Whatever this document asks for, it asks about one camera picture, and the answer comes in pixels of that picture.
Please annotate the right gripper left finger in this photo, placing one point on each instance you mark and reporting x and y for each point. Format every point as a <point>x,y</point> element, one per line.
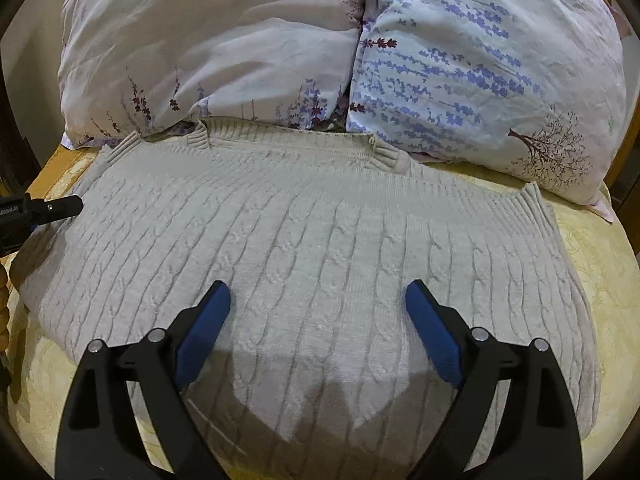
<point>99,437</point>

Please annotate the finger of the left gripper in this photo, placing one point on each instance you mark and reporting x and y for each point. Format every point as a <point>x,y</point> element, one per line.
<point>21,214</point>

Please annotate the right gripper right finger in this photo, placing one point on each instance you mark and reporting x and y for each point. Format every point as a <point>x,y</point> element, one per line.
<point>537,436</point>

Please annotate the floral lavender pillow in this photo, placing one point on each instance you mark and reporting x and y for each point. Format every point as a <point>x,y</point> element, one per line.
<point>530,88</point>

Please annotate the yellow patterned bedsheet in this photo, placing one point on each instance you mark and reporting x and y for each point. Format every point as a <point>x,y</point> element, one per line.
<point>600,279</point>

